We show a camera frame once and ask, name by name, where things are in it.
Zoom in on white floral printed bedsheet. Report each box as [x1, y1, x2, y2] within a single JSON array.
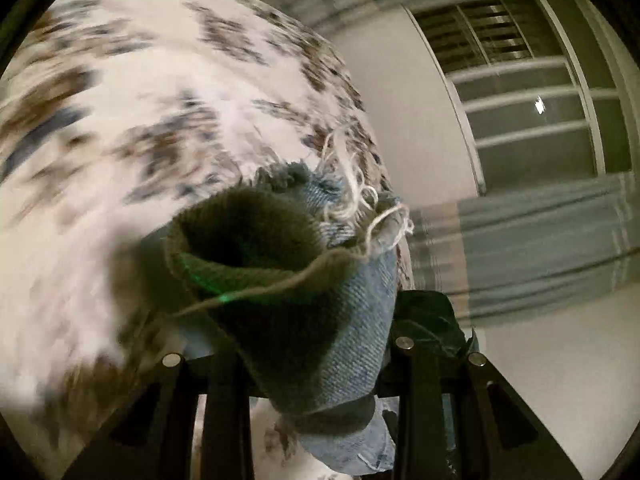
[[0, 0, 416, 480]]

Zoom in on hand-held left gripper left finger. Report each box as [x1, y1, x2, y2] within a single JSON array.
[[62, 341, 257, 480]]

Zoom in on grey striped curtain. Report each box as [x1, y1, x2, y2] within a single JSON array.
[[260, 0, 640, 326]]

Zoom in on blue denim pants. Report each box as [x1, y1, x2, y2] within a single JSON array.
[[162, 160, 416, 476]]

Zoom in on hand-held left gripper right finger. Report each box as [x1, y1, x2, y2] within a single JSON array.
[[376, 291, 583, 480]]

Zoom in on window with white frame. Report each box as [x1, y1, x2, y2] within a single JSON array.
[[402, 0, 633, 198]]

